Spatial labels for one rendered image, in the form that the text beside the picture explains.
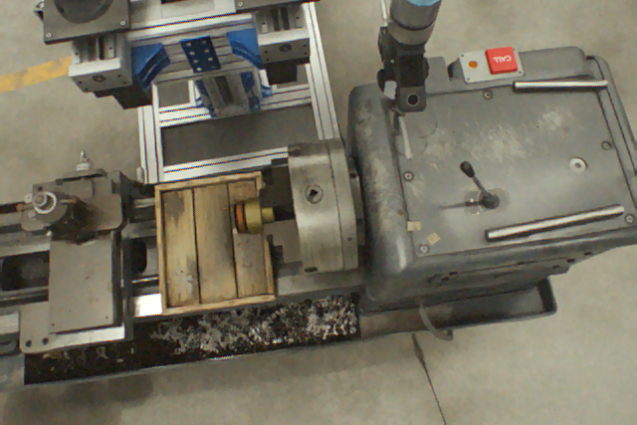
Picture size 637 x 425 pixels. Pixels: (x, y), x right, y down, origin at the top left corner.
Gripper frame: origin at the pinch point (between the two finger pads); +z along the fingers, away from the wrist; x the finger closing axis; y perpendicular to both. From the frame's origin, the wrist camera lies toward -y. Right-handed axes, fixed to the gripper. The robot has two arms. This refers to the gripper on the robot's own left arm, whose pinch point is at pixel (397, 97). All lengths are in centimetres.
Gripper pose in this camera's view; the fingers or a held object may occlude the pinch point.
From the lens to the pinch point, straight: 107.1
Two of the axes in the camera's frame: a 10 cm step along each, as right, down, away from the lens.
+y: -1.4, -9.4, 3.0
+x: -9.9, 1.4, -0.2
